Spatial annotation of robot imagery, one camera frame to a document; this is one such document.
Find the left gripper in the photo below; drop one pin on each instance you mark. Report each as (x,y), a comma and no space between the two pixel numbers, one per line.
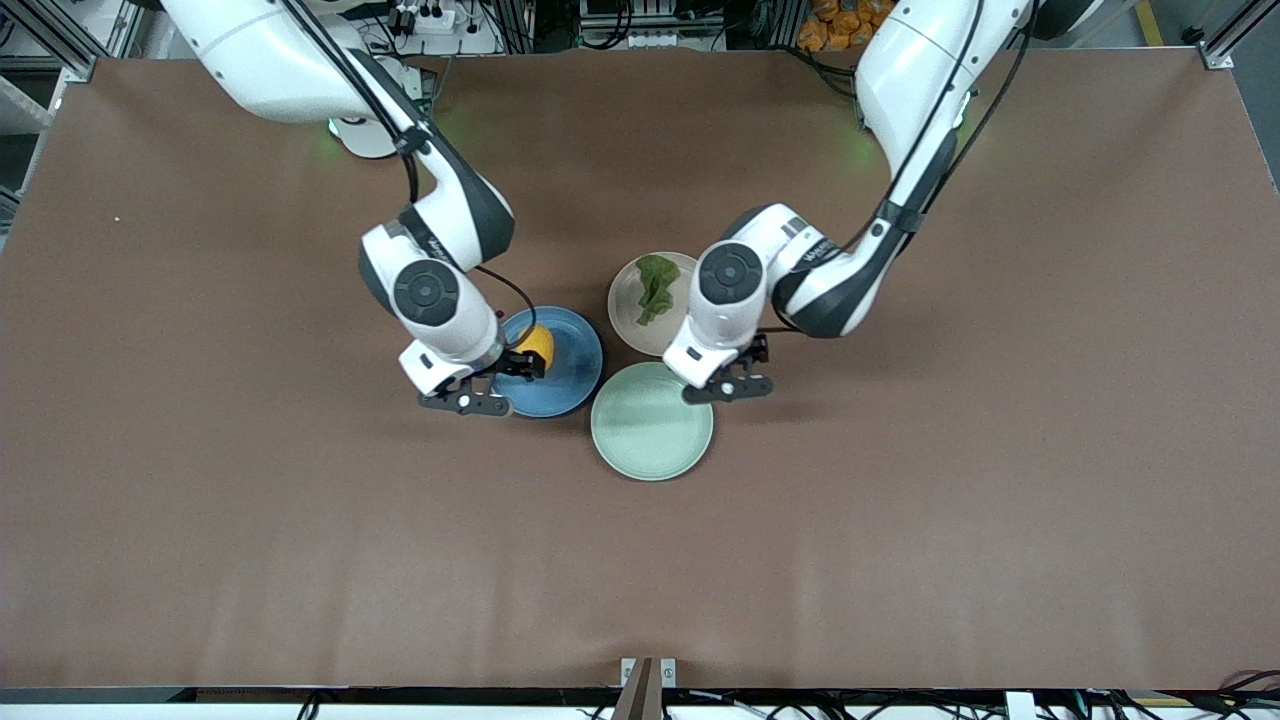
(757,352)

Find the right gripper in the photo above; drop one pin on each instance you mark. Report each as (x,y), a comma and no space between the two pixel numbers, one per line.
(516,362)

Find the yellow lemon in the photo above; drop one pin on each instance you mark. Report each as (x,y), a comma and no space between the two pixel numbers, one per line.
(538,342)

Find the green lettuce leaf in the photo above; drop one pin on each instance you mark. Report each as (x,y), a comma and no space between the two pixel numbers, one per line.
(656,288)

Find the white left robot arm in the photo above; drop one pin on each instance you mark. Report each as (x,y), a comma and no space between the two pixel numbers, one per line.
(920,60)

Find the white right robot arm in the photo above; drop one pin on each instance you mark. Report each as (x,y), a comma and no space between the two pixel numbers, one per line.
(270,60)

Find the blue plate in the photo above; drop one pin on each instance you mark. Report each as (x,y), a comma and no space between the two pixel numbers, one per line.
(565,370)

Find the pale green plate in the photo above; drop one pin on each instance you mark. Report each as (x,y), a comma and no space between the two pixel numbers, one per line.
(648,430)

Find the beige pink plate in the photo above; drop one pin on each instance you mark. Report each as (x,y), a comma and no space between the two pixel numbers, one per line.
(625,310)

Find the brown table cover sheet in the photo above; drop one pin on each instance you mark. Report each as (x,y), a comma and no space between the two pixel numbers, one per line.
(640,570)

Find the long white power strip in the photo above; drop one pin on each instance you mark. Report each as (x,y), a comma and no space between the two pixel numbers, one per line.
(660,40)

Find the orange snack bags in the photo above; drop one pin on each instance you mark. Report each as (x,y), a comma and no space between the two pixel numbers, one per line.
(835,25)

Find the white power strip with plugs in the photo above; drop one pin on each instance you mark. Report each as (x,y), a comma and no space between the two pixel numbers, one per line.
(430,17)

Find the metal bracket with brown post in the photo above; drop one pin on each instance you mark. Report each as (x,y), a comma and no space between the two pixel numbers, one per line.
(640,690)

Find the black table edge rail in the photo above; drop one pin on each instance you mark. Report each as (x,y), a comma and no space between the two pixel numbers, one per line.
(300,694)

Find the aluminium frame profile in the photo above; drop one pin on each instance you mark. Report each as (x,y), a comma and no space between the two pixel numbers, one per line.
(1235,40)
(60,40)

